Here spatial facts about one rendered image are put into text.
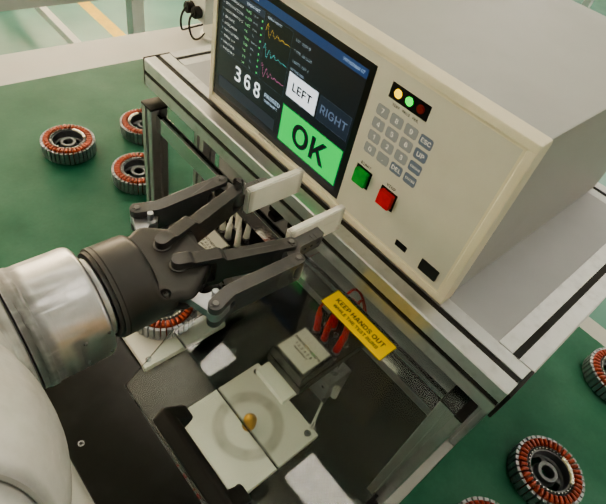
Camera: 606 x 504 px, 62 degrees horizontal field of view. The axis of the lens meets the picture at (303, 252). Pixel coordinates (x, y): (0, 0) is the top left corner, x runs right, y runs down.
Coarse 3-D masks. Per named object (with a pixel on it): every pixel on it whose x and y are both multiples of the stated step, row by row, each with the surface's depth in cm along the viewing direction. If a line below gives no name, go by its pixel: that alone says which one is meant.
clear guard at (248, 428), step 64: (320, 256) 62; (192, 320) 52; (256, 320) 53; (320, 320) 55; (384, 320) 57; (128, 384) 52; (192, 384) 49; (256, 384) 48; (320, 384) 50; (384, 384) 51; (448, 384) 52; (256, 448) 45; (320, 448) 45; (384, 448) 46
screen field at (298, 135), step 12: (288, 108) 59; (288, 120) 60; (300, 120) 58; (288, 132) 61; (300, 132) 59; (312, 132) 58; (288, 144) 62; (300, 144) 60; (312, 144) 59; (324, 144) 57; (300, 156) 61; (312, 156) 59; (324, 156) 58; (336, 156) 56; (324, 168) 59; (336, 168) 57
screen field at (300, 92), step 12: (288, 84) 58; (300, 84) 56; (288, 96) 58; (300, 96) 57; (312, 96) 55; (312, 108) 56; (324, 108) 55; (336, 108) 53; (324, 120) 55; (336, 120) 54; (348, 120) 53; (336, 132) 55
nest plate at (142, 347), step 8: (176, 312) 86; (128, 336) 81; (136, 336) 81; (128, 344) 80; (136, 344) 80; (144, 344) 80; (152, 344) 81; (136, 352) 79; (144, 352) 80; (152, 352) 80; (144, 360) 79
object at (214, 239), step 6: (234, 222) 86; (216, 228) 85; (210, 234) 80; (216, 234) 81; (222, 234) 84; (234, 234) 84; (252, 234) 85; (204, 240) 79; (210, 240) 79; (216, 240) 80; (222, 240) 80; (234, 240) 84; (246, 240) 84; (252, 240) 84; (258, 240) 85; (204, 246) 78; (210, 246) 79; (216, 246) 79; (222, 246) 79; (228, 246) 79
